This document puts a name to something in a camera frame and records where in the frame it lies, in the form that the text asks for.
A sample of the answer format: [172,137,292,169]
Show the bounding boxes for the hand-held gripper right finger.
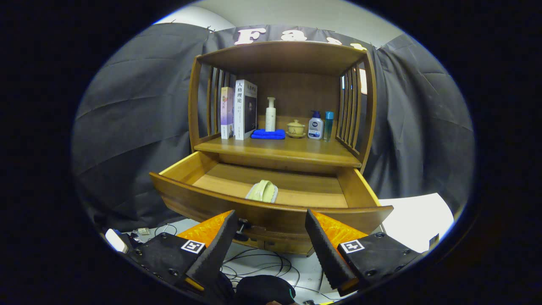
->
[305,208,428,297]

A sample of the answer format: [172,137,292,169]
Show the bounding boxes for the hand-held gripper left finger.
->
[127,210,239,294]

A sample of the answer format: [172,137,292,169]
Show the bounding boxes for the wooden drawer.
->
[149,150,394,238]

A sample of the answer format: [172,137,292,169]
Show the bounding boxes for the green handled scrub brush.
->
[245,180,279,204]

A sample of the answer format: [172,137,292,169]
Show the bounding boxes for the wooden countertop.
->
[194,127,362,168]

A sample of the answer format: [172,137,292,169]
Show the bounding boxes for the wooden cabinet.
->
[188,40,377,257]

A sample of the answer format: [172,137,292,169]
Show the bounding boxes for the white flat panel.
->
[377,193,456,253]

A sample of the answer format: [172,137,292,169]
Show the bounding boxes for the white power adapter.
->
[105,229,130,254]

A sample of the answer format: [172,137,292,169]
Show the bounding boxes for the white and blue pump bottle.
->
[308,111,324,140]

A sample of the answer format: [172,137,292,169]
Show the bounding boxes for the blue folded cloth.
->
[251,129,286,140]

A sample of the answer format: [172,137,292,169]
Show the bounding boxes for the yellow lidded teacup with saucer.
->
[286,119,306,139]

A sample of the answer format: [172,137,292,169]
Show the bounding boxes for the purple book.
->
[220,87,235,139]

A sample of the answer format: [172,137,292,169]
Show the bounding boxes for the white book with portrait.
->
[234,79,258,141]

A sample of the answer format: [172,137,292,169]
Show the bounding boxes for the black backdrop cloth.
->
[71,23,475,231]

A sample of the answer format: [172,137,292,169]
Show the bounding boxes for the black cables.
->
[155,224,326,297]

